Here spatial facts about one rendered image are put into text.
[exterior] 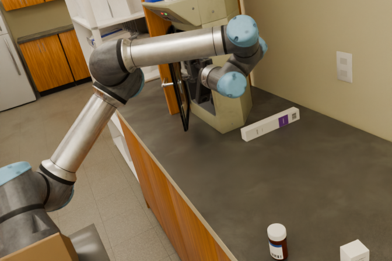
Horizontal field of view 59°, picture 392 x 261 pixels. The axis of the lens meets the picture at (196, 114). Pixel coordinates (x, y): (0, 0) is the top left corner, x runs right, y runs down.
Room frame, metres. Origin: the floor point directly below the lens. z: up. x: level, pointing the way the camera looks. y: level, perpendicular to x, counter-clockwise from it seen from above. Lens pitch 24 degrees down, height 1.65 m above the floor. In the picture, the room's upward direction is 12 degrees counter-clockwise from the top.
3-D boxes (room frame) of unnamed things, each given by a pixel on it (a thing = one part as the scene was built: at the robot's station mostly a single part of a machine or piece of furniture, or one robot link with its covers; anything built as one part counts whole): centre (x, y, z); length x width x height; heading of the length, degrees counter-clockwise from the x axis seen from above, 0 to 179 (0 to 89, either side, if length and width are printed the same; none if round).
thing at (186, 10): (1.43, 0.02, 1.46); 0.32 x 0.11 x 0.10; 21
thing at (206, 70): (1.01, -0.07, 1.30); 0.08 x 0.05 x 0.08; 112
